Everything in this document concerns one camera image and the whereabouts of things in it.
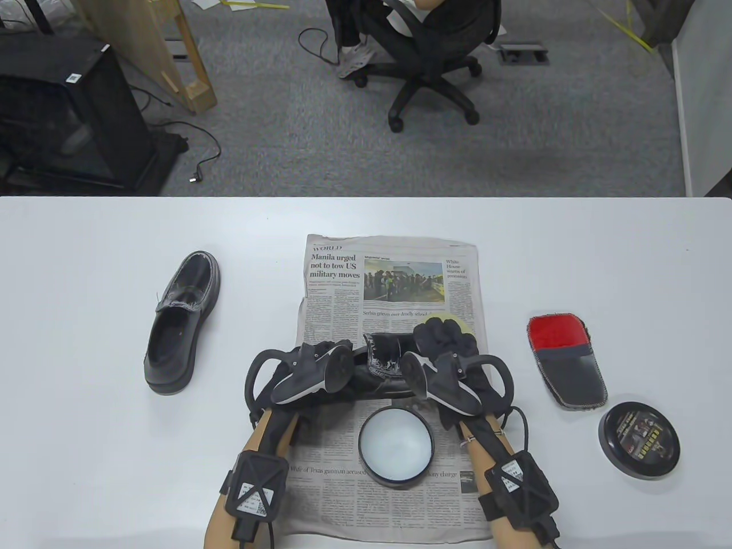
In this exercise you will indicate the person's right fingers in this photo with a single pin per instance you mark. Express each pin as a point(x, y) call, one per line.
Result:
point(446, 337)

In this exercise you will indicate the person's right hand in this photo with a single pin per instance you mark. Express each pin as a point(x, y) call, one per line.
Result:
point(452, 343)

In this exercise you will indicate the red and grey polishing mitt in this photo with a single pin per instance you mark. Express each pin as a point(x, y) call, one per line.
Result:
point(566, 360)

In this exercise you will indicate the person's left hand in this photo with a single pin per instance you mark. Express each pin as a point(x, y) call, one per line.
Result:
point(286, 372)

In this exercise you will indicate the yellow polishing sponge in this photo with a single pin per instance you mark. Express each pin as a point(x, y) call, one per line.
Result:
point(457, 322)

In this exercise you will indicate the person's left forearm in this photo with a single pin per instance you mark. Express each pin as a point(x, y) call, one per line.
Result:
point(260, 440)

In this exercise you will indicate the black glass cabinet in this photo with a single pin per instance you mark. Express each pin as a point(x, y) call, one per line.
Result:
point(68, 114)

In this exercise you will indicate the printed newspaper sheet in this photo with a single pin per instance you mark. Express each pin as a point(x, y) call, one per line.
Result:
point(389, 269)

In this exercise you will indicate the black round tin lid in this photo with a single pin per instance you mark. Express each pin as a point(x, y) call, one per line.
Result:
point(639, 439)

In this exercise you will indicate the person's right forearm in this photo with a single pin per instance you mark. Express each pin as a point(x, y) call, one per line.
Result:
point(486, 443)

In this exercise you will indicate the white partition panel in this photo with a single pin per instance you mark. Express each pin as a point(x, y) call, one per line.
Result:
point(706, 97)

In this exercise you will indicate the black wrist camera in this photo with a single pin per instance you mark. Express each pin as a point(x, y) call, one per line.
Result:
point(517, 492)
point(256, 485)

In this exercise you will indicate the black and white hand controller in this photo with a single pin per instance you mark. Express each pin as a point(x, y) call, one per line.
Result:
point(311, 374)
point(449, 386)

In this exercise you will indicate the black leather loafer shoe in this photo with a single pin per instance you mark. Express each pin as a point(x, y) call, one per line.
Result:
point(380, 354)
point(180, 329)

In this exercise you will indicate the wooden frame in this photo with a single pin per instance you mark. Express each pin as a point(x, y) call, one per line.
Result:
point(191, 68)

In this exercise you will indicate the white paper sheets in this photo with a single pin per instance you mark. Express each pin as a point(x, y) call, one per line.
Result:
point(207, 3)

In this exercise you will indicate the black office chair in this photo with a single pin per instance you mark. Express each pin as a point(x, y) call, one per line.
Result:
point(426, 57)

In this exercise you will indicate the open round polish tin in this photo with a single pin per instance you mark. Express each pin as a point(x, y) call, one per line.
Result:
point(395, 447)

